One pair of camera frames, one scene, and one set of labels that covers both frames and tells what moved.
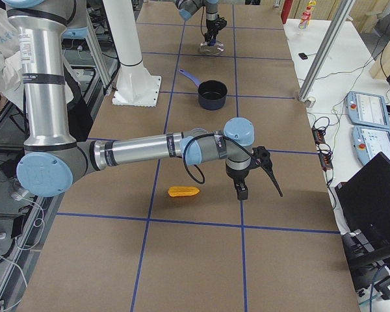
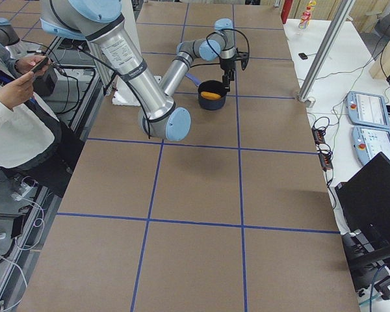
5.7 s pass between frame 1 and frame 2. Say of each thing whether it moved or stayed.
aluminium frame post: stayed
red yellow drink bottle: stayed
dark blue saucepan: stayed
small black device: stayed
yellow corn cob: moved
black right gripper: moved
